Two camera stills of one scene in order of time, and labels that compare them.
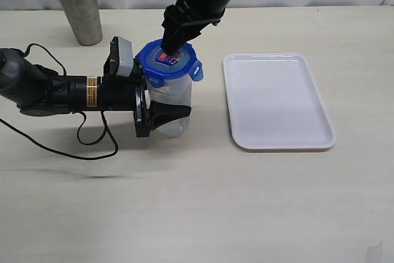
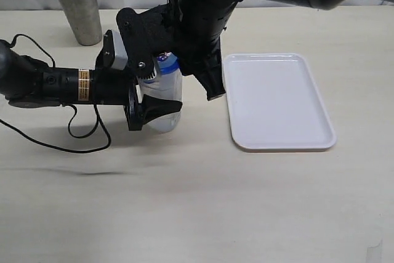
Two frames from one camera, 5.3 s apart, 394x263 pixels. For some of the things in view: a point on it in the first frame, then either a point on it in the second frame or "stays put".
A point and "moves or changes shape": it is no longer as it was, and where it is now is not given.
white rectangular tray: x=274 y=103 stays put
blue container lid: x=158 y=64 moves or changes shape
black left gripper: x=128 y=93 to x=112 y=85
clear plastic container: x=178 y=90 moves or changes shape
